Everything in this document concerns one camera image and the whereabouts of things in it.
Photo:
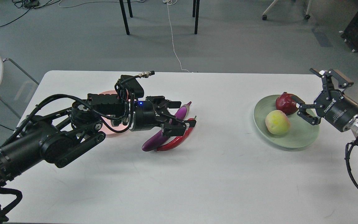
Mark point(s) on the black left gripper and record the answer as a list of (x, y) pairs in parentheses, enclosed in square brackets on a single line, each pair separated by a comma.
[(144, 117)]

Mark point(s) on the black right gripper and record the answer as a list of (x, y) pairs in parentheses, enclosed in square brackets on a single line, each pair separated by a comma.
[(338, 109)]

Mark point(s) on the purple eggplant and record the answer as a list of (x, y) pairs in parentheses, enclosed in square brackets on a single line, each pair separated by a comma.
[(157, 139)]

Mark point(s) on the red chili pepper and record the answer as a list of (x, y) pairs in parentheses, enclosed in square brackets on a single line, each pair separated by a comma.
[(175, 142)]

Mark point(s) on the red pomegranate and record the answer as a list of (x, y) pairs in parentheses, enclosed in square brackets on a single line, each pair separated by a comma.
[(286, 104)]

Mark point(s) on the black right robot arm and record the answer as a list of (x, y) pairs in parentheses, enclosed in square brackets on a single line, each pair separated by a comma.
[(353, 127)]

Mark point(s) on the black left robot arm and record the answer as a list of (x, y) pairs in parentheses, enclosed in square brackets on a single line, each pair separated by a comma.
[(61, 128)]

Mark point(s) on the green plate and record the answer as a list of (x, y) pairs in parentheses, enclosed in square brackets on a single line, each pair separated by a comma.
[(300, 134)]

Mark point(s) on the pink plate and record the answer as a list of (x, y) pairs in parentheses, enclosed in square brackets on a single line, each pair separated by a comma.
[(105, 127)]

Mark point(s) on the white office chair base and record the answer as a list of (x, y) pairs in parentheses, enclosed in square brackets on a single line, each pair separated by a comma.
[(283, 8)]

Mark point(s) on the black table leg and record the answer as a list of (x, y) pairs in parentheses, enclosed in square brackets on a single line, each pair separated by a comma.
[(124, 16), (195, 14)]

